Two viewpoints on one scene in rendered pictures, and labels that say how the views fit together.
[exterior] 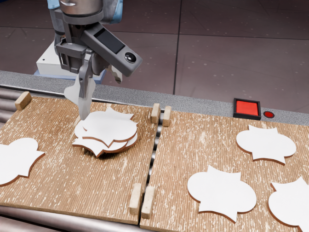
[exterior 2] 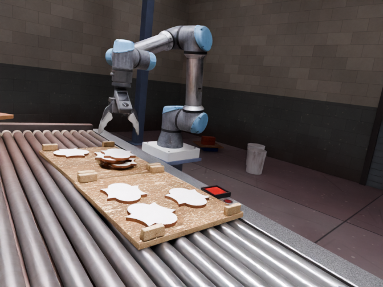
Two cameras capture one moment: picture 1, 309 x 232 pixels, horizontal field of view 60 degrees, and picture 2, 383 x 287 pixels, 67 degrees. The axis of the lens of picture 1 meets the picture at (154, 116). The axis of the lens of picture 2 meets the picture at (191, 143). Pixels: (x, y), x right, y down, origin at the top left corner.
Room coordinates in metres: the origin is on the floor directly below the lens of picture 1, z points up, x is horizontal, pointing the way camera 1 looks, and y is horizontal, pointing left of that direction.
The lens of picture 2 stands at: (-0.21, -0.80, 1.29)
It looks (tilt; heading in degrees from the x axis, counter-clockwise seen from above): 12 degrees down; 39
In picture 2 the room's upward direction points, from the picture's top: 7 degrees clockwise
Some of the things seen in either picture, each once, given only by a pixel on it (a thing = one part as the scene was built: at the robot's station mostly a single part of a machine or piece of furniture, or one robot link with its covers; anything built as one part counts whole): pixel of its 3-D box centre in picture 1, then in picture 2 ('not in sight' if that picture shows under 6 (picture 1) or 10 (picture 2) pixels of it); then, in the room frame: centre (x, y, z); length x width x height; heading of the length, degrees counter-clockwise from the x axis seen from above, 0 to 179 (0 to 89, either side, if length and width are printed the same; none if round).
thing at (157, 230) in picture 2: not in sight; (153, 232); (0.22, -0.37, 0.95); 0.06 x 0.02 x 0.03; 170
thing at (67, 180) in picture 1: (71, 146); (99, 161); (0.46, 0.21, 0.93); 0.41 x 0.35 x 0.02; 82
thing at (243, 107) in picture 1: (246, 109); (215, 192); (0.61, -0.27, 0.92); 0.06 x 0.06 x 0.01; 76
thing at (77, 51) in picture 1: (84, 41); (119, 98); (0.49, 0.14, 1.20); 0.09 x 0.08 x 0.12; 65
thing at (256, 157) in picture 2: not in sight; (255, 161); (4.01, 1.22, 0.19); 0.30 x 0.30 x 0.37
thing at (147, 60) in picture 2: not in sight; (138, 59); (0.58, 0.16, 1.35); 0.11 x 0.11 x 0.08; 7
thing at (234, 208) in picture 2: not in sight; (232, 209); (0.49, -0.42, 0.95); 0.06 x 0.02 x 0.03; 170
